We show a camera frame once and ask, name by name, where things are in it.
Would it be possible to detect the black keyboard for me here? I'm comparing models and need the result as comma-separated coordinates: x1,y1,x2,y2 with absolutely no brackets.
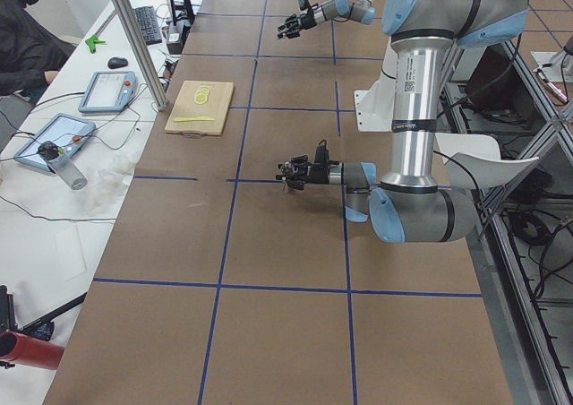
133,5,162,45

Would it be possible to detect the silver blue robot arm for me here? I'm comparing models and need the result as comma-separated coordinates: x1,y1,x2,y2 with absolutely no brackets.
277,0,375,39
278,0,529,243

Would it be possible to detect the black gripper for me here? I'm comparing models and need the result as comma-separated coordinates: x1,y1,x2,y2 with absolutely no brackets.
275,155,330,191
277,9,317,39

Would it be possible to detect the lower teach pendant tablet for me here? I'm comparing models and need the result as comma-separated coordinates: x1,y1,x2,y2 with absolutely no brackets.
13,113,96,172

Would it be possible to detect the teach pendant tablet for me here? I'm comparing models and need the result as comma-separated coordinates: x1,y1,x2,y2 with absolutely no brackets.
78,71,137,114
13,113,96,172

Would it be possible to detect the white plastic chair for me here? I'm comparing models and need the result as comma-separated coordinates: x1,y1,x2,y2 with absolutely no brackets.
435,133,539,189

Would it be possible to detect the black computer mouse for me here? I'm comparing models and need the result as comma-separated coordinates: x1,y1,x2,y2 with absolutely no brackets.
107,56,129,69

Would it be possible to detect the person in black jacket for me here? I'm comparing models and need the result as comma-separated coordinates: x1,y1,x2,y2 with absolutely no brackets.
1,0,75,104

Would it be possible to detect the wooden cutting board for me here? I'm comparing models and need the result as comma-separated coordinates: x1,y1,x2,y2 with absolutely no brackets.
165,81,235,136

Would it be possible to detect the green plastic clamp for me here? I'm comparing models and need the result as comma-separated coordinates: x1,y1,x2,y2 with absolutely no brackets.
85,35,106,54

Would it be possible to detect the red cylinder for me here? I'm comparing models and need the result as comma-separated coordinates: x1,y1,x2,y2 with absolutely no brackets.
1,331,64,370

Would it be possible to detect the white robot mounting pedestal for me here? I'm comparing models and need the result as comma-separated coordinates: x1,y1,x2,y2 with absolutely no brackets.
355,43,425,132

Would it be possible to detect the aluminium frame post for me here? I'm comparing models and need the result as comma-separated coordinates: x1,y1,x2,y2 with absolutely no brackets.
111,0,167,111

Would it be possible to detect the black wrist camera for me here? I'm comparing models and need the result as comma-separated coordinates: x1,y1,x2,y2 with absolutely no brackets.
314,140,329,165
298,0,311,11

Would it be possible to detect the steel measuring jigger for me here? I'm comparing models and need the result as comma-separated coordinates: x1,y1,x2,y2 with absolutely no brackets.
279,162,293,176

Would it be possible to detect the clear water bottle black cap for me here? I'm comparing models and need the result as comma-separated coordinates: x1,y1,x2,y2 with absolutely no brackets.
38,141,87,190

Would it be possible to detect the yellow plastic knife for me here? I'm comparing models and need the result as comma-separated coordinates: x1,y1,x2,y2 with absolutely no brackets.
173,116,216,123

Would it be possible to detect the upper teach pendant tablet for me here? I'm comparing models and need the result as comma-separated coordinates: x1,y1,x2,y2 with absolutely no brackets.
78,71,137,114

